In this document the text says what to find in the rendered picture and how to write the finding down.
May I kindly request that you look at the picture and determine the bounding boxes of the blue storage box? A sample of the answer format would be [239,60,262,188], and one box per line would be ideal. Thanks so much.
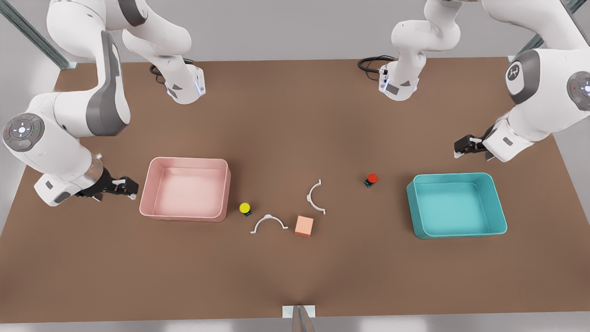
[406,172,508,239]

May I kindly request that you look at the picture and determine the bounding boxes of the pink storage box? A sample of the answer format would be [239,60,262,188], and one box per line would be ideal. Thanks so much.
[139,157,231,223]

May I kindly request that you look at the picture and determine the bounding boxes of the orange cube block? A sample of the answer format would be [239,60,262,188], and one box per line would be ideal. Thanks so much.
[295,215,314,238]

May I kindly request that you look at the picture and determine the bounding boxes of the black cable loop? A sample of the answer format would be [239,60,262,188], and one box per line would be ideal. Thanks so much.
[358,55,398,74]
[149,58,196,85]

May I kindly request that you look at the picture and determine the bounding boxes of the white curved bracket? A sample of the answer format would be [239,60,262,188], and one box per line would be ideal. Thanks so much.
[250,214,289,234]
[307,179,326,215]

